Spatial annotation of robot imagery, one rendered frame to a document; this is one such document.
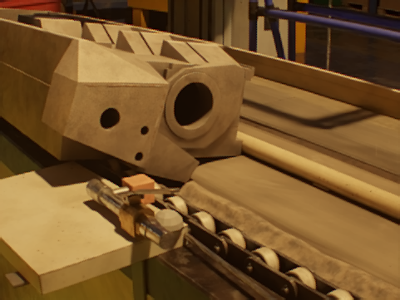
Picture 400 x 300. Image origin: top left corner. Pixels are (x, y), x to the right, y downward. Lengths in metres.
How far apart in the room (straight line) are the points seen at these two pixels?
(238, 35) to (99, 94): 2.42
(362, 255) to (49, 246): 0.41
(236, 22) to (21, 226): 2.58
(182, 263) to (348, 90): 0.94
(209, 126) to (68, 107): 0.31
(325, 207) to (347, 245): 0.13
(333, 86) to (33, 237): 1.05
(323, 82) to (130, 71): 0.82
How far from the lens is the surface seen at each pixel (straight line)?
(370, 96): 1.55
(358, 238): 0.88
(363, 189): 0.98
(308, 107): 1.53
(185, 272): 0.74
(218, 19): 3.19
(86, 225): 0.80
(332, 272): 0.80
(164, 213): 0.77
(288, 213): 0.95
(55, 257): 0.72
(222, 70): 1.09
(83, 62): 0.90
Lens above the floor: 1.15
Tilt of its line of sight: 19 degrees down
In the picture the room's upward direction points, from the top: 1 degrees clockwise
